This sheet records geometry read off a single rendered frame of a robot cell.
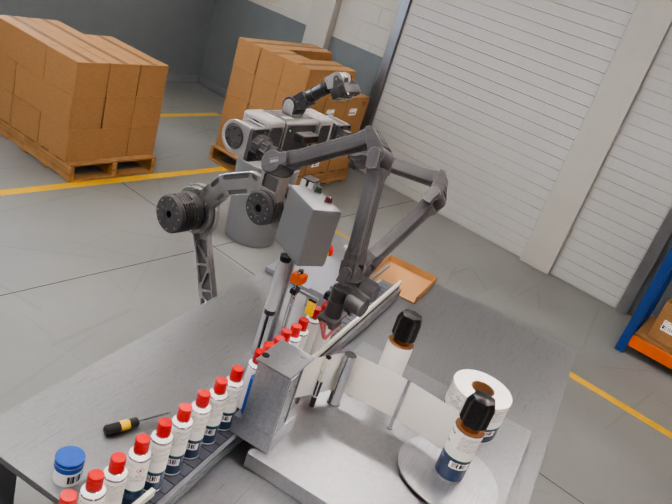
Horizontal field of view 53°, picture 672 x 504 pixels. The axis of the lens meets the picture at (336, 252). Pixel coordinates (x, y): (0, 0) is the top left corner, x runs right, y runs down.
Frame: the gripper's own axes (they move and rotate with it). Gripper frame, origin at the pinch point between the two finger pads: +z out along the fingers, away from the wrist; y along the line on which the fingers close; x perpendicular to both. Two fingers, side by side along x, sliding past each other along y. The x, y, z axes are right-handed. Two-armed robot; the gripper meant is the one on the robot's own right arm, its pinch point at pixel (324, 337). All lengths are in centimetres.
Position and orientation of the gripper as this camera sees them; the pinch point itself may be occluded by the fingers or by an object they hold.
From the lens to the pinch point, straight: 222.8
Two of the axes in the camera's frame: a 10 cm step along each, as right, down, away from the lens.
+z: -2.9, 8.6, 4.2
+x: -8.5, -4.4, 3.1
